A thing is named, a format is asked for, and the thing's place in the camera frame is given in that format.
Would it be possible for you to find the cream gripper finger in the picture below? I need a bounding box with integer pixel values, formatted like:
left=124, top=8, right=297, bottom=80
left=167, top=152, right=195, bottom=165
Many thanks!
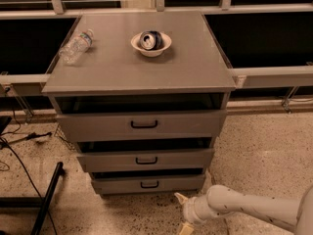
left=178, top=222, right=194, bottom=235
left=174, top=192, right=188, bottom=205

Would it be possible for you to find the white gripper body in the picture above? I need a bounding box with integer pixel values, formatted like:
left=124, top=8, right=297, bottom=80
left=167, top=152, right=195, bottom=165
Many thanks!
left=183, top=195, right=211, bottom=225

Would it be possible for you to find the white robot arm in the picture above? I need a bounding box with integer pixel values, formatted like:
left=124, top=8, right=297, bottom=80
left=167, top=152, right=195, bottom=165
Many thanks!
left=175, top=185, right=313, bottom=235

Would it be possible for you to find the grey bottom drawer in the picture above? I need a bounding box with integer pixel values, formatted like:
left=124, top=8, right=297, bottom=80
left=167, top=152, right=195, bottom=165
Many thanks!
left=91, top=168, right=205, bottom=195

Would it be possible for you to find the grey drawer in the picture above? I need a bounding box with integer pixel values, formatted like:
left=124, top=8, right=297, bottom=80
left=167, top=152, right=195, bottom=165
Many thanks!
left=91, top=168, right=205, bottom=195
left=57, top=93, right=226, bottom=142
left=77, top=137, right=214, bottom=172

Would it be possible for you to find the grey middle drawer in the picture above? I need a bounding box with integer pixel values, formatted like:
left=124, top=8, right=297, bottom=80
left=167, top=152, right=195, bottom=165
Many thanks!
left=77, top=137, right=214, bottom=172

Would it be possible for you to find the grey drawer cabinet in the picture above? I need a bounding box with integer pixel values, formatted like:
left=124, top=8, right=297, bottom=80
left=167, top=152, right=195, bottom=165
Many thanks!
left=41, top=11, right=237, bottom=199

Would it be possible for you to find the grey top drawer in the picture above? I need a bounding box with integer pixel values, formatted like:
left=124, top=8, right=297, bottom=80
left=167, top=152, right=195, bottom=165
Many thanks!
left=57, top=93, right=226, bottom=142

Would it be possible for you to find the black stand leg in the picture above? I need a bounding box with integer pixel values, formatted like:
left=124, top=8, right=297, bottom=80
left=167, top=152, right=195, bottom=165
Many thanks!
left=0, top=162, right=65, bottom=235

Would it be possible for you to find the crushed soda can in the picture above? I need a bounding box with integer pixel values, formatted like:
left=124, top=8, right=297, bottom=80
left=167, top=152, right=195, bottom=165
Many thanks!
left=139, top=30, right=162, bottom=51

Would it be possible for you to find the white bowl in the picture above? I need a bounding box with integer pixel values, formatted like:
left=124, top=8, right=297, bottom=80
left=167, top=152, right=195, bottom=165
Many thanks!
left=131, top=30, right=172, bottom=58

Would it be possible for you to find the clear plastic water bottle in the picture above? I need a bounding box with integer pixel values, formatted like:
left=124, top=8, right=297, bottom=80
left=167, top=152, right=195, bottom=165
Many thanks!
left=59, top=29, right=94, bottom=65

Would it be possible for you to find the metal window railing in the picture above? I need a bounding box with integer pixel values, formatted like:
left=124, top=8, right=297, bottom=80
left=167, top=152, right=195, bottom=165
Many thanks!
left=0, top=0, right=313, bottom=90

